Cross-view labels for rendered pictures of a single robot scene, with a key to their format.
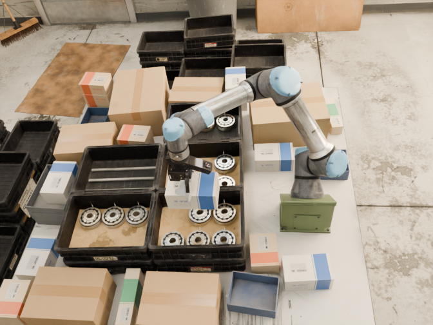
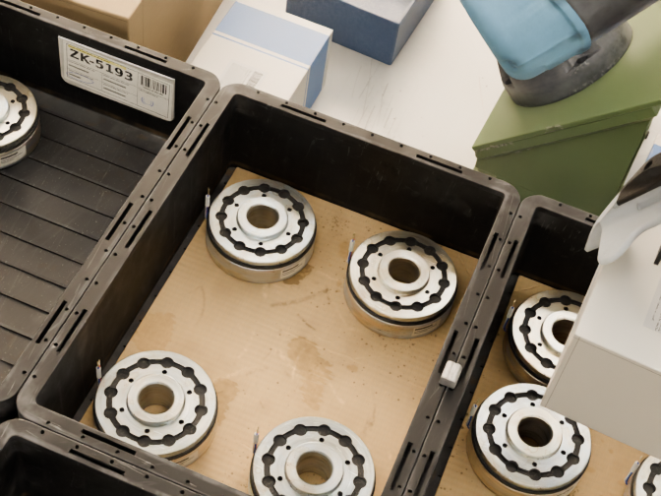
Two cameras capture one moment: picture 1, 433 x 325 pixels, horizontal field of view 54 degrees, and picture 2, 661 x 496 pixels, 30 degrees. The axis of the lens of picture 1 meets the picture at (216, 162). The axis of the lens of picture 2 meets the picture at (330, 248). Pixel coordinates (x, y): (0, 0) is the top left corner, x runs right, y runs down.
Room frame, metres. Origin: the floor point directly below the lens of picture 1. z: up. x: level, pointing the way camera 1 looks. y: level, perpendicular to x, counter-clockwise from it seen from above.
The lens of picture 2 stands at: (1.25, 0.67, 1.77)
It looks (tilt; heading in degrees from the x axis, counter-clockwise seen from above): 52 degrees down; 277
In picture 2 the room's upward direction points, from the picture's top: 10 degrees clockwise
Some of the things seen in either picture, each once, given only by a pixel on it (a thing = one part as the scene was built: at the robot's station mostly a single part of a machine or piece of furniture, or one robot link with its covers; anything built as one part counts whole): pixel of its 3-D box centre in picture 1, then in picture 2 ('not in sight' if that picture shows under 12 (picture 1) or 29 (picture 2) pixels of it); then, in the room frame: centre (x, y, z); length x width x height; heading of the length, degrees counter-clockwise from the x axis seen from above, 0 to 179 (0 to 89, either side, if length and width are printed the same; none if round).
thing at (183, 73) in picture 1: (207, 86); not in sight; (2.69, -0.01, 0.31); 0.40 x 0.30 x 0.34; 80
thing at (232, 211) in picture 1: (224, 212); (566, 337); (1.11, -0.01, 0.86); 0.10 x 0.10 x 0.01
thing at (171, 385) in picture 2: not in sight; (155, 400); (1.43, 0.18, 0.86); 0.05 x 0.05 x 0.01
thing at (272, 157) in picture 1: (273, 157); (248, 93); (1.49, -0.30, 0.74); 0.20 x 0.12 x 0.09; 82
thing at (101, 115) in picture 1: (96, 122); not in sight; (1.96, 0.69, 0.74); 0.20 x 0.15 x 0.07; 168
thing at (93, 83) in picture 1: (96, 83); not in sight; (2.14, 0.66, 0.89); 0.16 x 0.12 x 0.07; 74
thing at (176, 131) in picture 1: (175, 135); not in sight; (1.08, 0.13, 1.41); 0.09 x 0.08 x 0.11; 125
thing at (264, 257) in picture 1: (263, 253); not in sight; (0.94, -0.16, 0.74); 0.16 x 0.12 x 0.07; 175
